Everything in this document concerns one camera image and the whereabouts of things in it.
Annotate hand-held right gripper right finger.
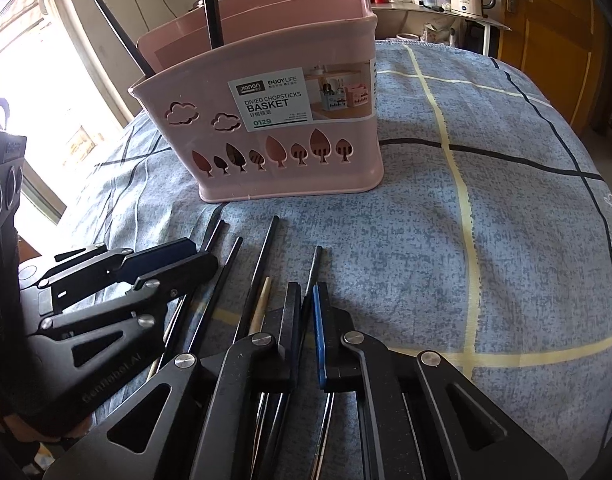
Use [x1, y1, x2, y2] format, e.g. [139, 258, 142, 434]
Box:
[312, 282, 569, 480]

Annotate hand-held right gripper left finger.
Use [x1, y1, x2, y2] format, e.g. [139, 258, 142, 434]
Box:
[43, 282, 304, 480]

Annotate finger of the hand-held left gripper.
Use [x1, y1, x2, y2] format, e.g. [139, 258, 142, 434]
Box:
[38, 239, 197, 302]
[40, 252, 219, 335]

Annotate pink plastic chopstick basket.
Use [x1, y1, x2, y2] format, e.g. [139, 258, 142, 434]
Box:
[127, 0, 385, 204]

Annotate blue plaid blanket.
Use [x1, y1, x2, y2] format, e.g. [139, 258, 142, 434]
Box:
[60, 39, 612, 480]

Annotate glass sliding door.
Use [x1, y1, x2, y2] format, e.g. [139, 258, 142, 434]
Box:
[0, 0, 154, 223]

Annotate white plastic bags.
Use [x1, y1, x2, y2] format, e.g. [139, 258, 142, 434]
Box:
[420, 19, 457, 45]

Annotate metal kitchen table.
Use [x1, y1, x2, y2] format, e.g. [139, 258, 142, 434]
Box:
[371, 1, 512, 56]

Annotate wooden door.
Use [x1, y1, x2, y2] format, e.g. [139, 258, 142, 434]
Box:
[496, 0, 612, 126]

